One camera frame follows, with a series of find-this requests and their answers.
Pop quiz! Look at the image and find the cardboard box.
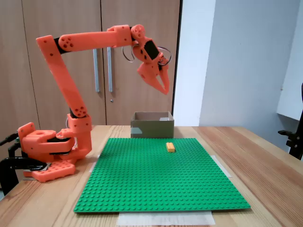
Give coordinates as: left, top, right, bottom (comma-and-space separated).
130, 111, 175, 139

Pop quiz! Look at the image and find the green lego baseplate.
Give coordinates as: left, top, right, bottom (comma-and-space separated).
73, 138, 251, 213

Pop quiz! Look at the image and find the wide masking tape strip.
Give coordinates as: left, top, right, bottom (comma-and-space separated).
117, 211, 216, 227

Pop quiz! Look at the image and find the wooden cabinet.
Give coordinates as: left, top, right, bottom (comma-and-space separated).
0, 0, 183, 133

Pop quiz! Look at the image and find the black stand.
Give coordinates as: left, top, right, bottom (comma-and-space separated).
277, 82, 303, 161

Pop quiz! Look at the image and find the black table clamp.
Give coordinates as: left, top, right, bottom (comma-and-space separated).
0, 133, 48, 197

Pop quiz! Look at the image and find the gripper servo cable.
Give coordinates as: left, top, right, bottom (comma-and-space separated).
121, 44, 172, 67

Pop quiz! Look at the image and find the metal cabinet handle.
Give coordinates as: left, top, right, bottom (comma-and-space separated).
107, 46, 114, 93
93, 48, 100, 93

